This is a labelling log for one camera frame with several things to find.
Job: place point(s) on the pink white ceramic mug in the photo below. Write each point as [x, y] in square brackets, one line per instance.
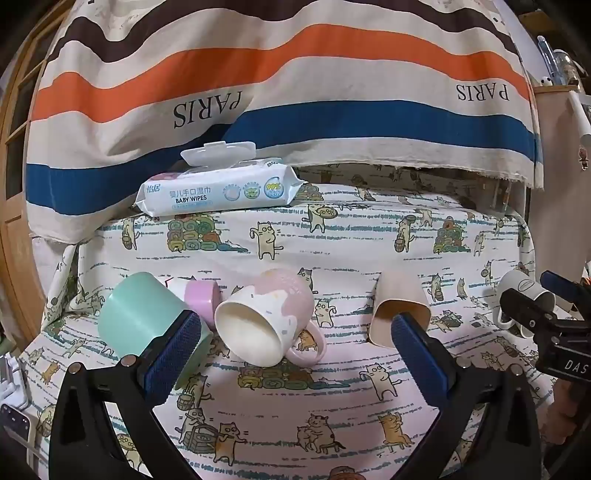
[270, 319]

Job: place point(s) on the beige paper cup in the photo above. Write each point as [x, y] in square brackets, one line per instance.
[398, 291]

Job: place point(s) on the small pink capped bottle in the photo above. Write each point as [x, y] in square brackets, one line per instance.
[201, 296]

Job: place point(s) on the cat print bed sheet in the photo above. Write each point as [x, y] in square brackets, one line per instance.
[353, 334]

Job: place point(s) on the clear glass on bed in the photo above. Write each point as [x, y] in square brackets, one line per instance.
[501, 196]

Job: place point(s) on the baby wipes pack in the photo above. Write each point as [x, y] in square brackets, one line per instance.
[220, 177]

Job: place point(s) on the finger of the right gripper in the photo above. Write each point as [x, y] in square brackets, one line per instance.
[568, 291]
[533, 316]

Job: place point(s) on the white cylindrical handle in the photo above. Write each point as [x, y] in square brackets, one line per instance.
[580, 118]

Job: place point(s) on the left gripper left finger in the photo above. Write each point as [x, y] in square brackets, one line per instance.
[83, 444]

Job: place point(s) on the mint green plastic cup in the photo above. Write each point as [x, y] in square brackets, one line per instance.
[139, 309]

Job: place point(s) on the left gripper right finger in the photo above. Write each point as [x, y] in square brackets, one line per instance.
[507, 444]

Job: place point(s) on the striped Paris fabric cover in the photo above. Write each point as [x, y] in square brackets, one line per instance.
[129, 84]

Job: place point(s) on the beige cabinet side panel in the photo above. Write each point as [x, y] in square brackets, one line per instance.
[559, 217]

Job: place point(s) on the wooden door frame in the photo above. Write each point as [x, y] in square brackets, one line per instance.
[19, 277]

